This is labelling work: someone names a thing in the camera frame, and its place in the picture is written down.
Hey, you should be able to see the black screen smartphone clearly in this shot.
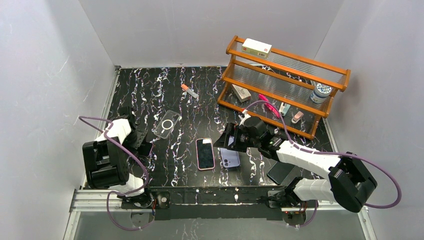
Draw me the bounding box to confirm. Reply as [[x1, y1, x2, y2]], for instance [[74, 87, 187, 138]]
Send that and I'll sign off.
[[196, 138, 215, 170]]

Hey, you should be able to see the pink phone case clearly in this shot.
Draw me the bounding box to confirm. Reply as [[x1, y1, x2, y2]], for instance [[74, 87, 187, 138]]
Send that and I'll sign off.
[[195, 137, 217, 172]]

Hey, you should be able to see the clear magsafe phone case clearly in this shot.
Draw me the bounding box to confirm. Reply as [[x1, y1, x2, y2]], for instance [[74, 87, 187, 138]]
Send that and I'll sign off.
[[153, 110, 181, 139]]

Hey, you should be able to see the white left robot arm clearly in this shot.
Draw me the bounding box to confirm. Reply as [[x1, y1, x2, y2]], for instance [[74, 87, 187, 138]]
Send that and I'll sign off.
[[82, 106, 153, 202]]

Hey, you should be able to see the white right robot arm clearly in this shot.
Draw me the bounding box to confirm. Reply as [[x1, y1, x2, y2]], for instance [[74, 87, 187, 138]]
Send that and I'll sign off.
[[213, 116, 378, 213]]

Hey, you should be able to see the lavender phone case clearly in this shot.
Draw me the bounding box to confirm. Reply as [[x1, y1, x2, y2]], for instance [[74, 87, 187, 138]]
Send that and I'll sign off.
[[219, 148, 241, 169]]

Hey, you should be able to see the dark teal phone case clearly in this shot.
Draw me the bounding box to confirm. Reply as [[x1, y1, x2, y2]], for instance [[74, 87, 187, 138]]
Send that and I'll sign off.
[[266, 161, 295, 185]]

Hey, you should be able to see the pink utility knife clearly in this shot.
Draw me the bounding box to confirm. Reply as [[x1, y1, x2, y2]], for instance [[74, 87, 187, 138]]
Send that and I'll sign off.
[[258, 93, 281, 118]]

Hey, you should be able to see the small grey box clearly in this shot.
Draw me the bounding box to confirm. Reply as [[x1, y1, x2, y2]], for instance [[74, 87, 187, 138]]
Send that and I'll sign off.
[[231, 84, 252, 103]]

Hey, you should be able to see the white green stapler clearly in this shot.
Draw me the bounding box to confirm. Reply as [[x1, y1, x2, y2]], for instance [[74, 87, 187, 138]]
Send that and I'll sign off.
[[278, 102, 291, 117]]

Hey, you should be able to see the small pink white item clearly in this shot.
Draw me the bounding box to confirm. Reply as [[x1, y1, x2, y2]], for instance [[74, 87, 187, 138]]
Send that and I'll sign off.
[[291, 111, 304, 124]]

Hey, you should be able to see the orange wooden shelf rack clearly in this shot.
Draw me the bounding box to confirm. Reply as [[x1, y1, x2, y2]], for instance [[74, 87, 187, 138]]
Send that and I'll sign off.
[[218, 35, 351, 137]]

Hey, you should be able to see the orange grey marker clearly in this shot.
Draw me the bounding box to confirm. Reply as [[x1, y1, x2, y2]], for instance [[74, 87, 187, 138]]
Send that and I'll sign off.
[[181, 84, 199, 99]]

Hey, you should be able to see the white blue round jar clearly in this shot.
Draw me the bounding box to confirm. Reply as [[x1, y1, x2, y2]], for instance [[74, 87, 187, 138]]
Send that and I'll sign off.
[[310, 83, 333, 104]]

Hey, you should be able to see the white red carton box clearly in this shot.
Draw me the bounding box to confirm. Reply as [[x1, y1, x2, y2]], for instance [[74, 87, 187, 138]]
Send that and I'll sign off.
[[241, 38, 272, 59]]

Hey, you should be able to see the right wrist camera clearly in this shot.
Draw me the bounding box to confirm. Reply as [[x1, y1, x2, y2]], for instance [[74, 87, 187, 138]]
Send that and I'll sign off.
[[238, 109, 251, 126]]

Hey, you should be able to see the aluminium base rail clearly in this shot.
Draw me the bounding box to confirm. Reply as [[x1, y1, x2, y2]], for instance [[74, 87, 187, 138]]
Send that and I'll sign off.
[[71, 186, 362, 213]]

